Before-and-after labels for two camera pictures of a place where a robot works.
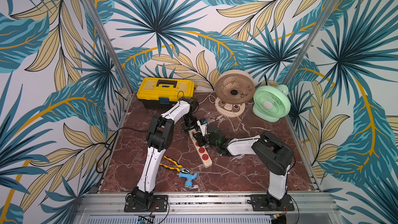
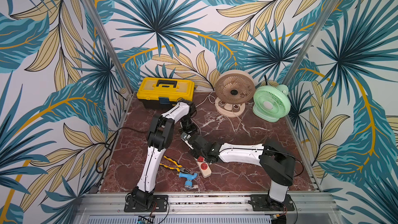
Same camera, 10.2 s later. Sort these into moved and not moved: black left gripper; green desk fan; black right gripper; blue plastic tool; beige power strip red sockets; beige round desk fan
Moved: black right gripper; beige power strip red sockets
Not moved: blue plastic tool; black left gripper; green desk fan; beige round desk fan
